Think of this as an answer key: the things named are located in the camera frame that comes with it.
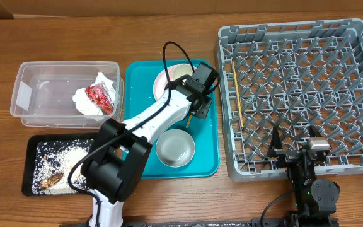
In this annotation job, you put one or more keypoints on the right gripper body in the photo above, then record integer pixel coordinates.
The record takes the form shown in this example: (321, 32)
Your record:
(288, 154)

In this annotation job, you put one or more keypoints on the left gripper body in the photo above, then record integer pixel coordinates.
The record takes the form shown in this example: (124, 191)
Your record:
(205, 106)

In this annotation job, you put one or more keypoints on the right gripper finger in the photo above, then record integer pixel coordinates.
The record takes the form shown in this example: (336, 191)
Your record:
(313, 132)
(275, 140)

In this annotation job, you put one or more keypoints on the grey round bowl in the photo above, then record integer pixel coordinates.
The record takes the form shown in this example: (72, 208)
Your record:
(175, 148)

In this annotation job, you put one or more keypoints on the red snack wrapper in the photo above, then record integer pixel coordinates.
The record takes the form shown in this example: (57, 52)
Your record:
(99, 95)

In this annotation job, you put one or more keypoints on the white napkin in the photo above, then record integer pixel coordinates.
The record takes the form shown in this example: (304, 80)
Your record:
(85, 105)

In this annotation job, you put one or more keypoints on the rice and food scraps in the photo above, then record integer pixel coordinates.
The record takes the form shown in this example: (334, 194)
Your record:
(53, 162)

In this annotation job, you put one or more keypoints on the wooden chopstick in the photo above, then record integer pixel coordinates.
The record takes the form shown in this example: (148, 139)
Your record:
(189, 121)
(237, 95)

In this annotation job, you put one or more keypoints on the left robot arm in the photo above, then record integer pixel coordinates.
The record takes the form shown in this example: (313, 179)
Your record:
(118, 156)

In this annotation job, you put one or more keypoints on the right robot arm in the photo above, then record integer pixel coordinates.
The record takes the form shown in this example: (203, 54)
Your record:
(315, 198)

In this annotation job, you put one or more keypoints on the clear plastic waste bin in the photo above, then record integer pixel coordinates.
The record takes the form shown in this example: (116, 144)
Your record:
(43, 91)

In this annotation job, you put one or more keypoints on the cream paper cup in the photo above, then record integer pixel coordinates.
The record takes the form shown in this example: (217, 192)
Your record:
(180, 70)

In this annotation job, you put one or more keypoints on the small pink bowl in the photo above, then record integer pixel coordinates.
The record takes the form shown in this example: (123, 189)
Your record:
(170, 72)

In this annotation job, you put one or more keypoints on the large pink plate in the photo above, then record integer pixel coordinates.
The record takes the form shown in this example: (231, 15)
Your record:
(159, 85)

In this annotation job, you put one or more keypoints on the teal plastic serving tray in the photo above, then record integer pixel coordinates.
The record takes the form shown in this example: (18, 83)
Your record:
(139, 95)

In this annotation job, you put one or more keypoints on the grey plastic dish rack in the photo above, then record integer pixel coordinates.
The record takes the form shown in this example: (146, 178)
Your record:
(292, 75)

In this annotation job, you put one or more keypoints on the black plastic tray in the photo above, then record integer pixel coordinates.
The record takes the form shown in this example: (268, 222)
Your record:
(31, 154)

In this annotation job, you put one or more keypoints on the brown cardboard backdrop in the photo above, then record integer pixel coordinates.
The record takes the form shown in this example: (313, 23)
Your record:
(87, 8)

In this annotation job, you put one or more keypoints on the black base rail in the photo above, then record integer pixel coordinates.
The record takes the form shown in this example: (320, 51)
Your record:
(267, 222)

